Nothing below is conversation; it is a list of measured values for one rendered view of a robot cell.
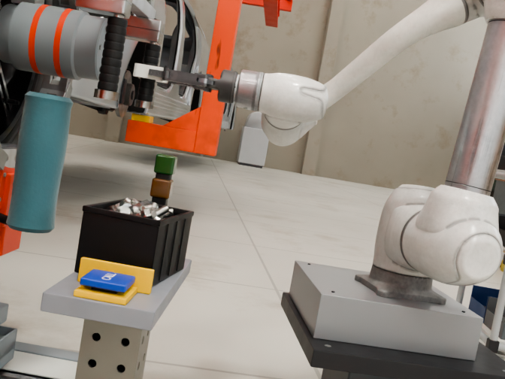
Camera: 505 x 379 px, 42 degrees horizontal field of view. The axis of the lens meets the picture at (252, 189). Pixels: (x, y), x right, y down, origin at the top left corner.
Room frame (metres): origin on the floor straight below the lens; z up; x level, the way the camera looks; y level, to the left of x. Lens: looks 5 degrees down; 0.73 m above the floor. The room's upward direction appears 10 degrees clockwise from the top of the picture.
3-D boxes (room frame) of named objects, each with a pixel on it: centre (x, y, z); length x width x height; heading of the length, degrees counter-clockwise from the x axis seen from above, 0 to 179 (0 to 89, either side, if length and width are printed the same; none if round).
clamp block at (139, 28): (1.55, 0.31, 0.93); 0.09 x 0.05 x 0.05; 89
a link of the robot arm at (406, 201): (1.67, -0.41, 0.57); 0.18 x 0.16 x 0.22; 15
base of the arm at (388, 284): (1.70, -0.41, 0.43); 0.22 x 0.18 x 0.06; 13
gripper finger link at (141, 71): (1.52, 0.28, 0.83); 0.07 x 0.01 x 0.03; 89
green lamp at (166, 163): (1.38, 0.19, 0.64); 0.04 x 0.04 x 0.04; 89
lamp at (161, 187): (1.38, 0.19, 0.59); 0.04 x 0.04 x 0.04; 89
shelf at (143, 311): (1.18, 0.19, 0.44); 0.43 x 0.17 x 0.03; 179
